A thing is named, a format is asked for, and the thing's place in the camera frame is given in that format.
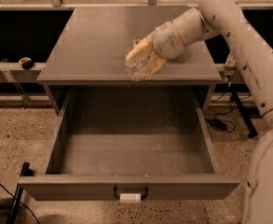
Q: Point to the black power adapter with cable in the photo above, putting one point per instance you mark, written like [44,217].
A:
[222,125]

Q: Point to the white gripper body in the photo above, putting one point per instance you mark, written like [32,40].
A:
[166,43]

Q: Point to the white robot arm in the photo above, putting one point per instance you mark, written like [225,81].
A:
[254,59]

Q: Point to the black stand leg left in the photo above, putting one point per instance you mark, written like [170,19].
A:
[13,211]

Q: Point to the black and white drawer handle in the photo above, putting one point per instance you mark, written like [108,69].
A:
[130,197]

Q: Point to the yellow black tape measure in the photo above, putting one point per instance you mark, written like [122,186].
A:
[26,63]

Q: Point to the clear plastic water bottle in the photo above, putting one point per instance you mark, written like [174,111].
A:
[136,70]

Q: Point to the black tripod leg right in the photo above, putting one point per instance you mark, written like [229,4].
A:
[234,97]

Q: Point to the clear bottle on ledge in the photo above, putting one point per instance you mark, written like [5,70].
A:
[230,65]

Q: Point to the grey drawer cabinet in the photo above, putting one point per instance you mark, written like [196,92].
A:
[93,46]

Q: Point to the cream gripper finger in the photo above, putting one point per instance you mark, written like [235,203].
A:
[142,51]
[154,63]

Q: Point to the open grey top drawer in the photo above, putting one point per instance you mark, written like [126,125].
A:
[130,139]

